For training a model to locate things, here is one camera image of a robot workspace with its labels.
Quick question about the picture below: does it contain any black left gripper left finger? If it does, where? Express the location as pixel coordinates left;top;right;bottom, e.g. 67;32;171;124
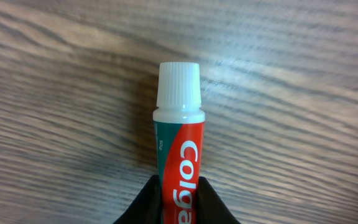
114;175;162;224

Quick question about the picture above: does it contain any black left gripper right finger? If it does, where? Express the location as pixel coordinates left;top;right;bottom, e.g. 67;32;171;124
196;177;240;224

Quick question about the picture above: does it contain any red green toothpaste tube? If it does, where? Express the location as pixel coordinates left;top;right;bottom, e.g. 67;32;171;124
153;62;205;224

